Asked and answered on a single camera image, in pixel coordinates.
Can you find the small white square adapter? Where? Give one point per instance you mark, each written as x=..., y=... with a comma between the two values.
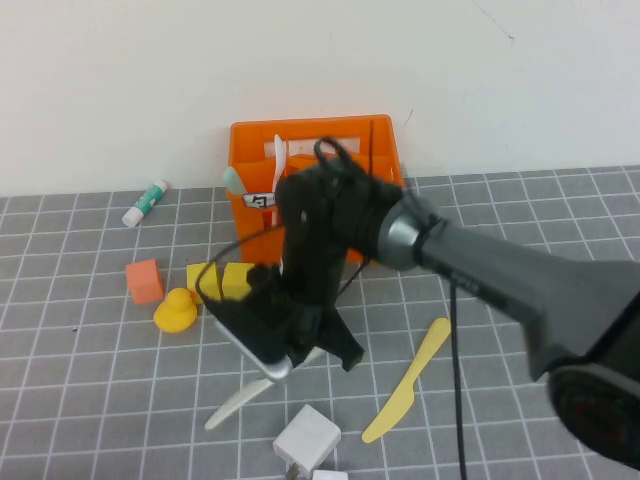
x=330, y=475

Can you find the paper label reading 勺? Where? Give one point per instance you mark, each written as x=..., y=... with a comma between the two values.
x=260, y=200

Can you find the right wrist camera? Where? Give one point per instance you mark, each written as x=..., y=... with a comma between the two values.
x=255, y=345

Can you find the mint green plastic spoon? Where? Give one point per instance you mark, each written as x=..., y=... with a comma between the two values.
x=232, y=180

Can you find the black zip tie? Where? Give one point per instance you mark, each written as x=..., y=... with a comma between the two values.
x=357, y=277
x=372, y=145

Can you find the pale pink plastic spoon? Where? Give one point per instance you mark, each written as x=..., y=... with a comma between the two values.
x=278, y=160

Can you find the orange foam cube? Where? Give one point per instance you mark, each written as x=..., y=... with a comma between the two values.
x=145, y=282

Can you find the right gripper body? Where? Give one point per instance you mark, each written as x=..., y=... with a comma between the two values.
x=285, y=300

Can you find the grey grid table mat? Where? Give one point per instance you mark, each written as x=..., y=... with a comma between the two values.
x=100, y=400

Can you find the cream white plastic knife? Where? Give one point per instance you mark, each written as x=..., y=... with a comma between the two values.
x=235, y=400

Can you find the yellow rubber duck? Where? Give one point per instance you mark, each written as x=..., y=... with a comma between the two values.
x=174, y=317

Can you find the yellow foam cube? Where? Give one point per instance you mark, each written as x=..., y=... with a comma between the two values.
x=207, y=280
x=235, y=282

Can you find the large white charger plug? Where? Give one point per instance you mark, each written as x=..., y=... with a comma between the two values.
x=307, y=437

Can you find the yellow plastic knife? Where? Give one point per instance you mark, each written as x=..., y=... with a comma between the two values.
x=395, y=405

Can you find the white green glue stick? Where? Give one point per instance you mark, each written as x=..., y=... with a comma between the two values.
x=142, y=205

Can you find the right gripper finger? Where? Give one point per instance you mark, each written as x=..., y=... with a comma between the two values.
x=345, y=345
x=300, y=350

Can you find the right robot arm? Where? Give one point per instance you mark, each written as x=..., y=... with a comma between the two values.
x=500, y=290

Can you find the orange plastic cutlery holder crate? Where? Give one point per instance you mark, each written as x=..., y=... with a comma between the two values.
x=250, y=235

